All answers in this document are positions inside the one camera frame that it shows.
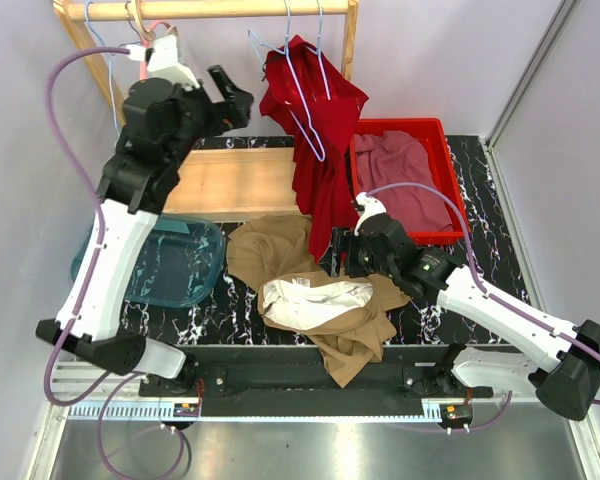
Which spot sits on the red pleated skirt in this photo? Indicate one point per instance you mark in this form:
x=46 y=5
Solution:
x=312 y=102

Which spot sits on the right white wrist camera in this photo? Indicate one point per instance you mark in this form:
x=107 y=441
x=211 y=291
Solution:
x=368 y=206

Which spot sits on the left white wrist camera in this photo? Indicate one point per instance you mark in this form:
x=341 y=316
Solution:
x=177 y=73

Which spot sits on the teal plastic basket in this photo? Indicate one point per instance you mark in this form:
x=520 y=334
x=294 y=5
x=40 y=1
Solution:
x=143 y=258

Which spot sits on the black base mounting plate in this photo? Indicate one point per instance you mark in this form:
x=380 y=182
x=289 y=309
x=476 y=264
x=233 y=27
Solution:
x=290 y=383

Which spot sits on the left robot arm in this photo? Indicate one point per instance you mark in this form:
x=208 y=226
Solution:
x=164 y=119

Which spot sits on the tan garment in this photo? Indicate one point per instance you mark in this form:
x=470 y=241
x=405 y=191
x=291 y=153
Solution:
x=345 y=318

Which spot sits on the wooden clothes rack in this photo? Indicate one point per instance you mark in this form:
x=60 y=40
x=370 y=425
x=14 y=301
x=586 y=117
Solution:
x=232 y=184

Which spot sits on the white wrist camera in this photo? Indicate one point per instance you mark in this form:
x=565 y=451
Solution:
x=368 y=206
x=177 y=73

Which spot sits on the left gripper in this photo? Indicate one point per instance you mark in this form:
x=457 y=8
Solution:
x=233 y=113

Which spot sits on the red plastic bin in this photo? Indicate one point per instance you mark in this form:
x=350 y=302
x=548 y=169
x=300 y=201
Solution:
x=429 y=132

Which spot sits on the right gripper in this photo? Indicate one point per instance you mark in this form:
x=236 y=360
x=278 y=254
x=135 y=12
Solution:
x=345 y=240

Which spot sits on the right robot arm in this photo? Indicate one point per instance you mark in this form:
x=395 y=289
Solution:
x=555 y=360

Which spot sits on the pink wooden hanger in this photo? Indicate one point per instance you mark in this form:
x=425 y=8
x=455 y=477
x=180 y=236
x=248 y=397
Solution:
x=147 y=35

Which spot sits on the mauve cloth in bin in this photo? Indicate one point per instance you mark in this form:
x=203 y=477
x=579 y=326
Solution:
x=395 y=157

